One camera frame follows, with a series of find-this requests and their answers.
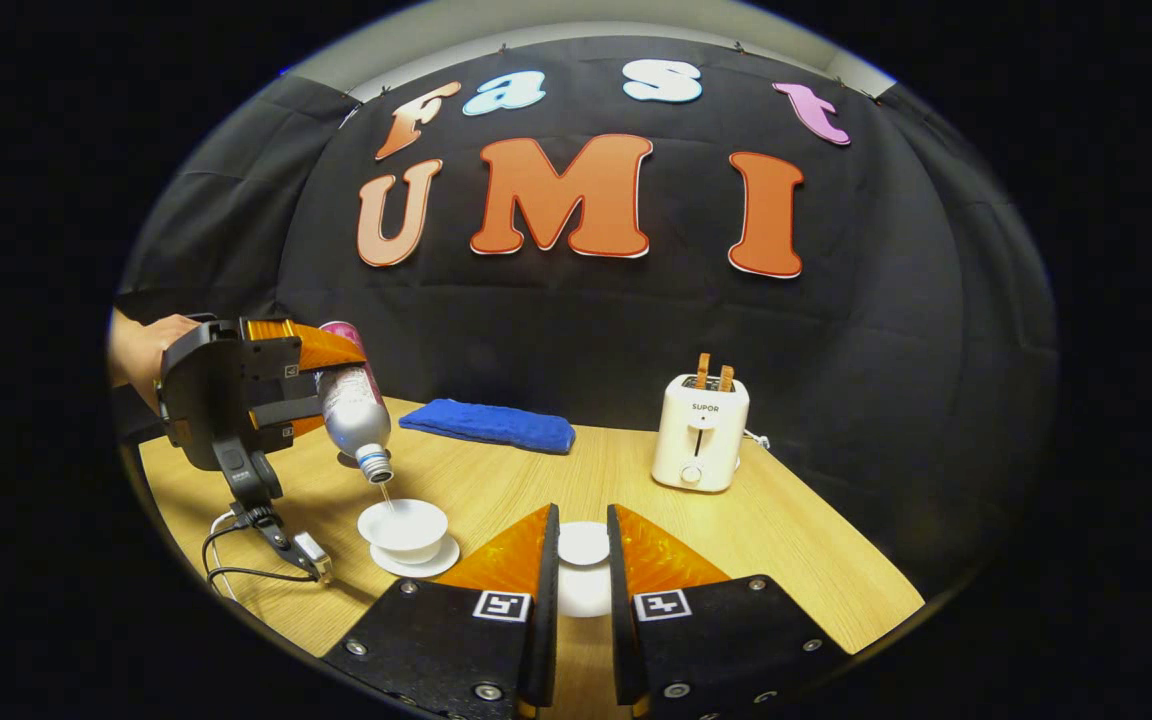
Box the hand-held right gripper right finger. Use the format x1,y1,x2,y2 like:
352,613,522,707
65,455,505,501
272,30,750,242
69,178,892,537
606,502,852,720

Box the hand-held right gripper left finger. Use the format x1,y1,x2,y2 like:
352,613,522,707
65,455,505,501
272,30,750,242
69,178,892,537
321,502,562,720

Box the silver water bottle printed label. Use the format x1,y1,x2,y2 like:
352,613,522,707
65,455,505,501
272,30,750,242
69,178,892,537
316,320,395,485

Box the white teacup lid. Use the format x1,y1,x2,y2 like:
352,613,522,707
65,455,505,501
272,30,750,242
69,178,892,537
556,521,615,619

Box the white saucer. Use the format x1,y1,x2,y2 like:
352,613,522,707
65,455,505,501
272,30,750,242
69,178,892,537
369,533,461,580

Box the blue towel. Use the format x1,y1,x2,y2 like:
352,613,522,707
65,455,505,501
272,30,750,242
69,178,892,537
398,398,577,455

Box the white toaster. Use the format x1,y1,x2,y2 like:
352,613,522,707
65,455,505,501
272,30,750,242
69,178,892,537
651,373,751,493

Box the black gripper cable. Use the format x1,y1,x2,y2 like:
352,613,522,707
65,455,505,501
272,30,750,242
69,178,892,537
201,505,322,588

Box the white toaster cable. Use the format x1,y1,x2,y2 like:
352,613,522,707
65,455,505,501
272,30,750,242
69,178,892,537
736,428,773,473

